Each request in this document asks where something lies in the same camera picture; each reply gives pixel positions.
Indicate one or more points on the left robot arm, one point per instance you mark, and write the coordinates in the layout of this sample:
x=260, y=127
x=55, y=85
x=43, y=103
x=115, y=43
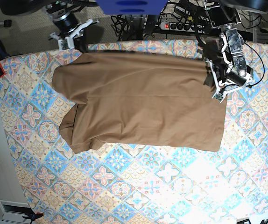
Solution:
x=229, y=49

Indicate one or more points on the patterned tile tablecloth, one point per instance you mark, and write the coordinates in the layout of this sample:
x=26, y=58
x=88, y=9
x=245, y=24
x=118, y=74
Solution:
x=133, y=184

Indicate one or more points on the orange black clamp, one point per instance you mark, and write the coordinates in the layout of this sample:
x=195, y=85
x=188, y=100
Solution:
x=32, y=216

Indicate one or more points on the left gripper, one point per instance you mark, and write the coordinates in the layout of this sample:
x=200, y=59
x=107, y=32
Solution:
x=226, y=79

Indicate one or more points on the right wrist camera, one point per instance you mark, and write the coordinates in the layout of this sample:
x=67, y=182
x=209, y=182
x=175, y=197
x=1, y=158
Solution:
x=66, y=43

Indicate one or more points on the white wall vent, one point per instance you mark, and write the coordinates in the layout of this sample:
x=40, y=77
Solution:
x=13, y=212

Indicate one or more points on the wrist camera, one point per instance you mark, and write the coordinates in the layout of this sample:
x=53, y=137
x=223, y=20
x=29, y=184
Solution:
x=219, y=96
x=66, y=43

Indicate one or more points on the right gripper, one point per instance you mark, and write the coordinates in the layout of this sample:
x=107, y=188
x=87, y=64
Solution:
x=71, y=28

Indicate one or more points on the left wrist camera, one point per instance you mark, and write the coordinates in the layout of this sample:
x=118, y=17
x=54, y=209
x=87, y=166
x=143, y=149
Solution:
x=219, y=96

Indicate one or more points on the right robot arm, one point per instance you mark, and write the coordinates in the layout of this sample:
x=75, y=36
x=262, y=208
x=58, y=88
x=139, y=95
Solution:
x=61, y=13

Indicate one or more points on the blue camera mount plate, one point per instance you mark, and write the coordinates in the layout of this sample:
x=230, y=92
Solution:
x=115, y=7

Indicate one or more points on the white power strip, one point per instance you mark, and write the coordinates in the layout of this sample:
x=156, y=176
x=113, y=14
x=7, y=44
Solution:
x=172, y=26

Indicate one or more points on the brown t-shirt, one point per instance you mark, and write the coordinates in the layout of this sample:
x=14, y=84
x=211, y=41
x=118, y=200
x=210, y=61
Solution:
x=135, y=98

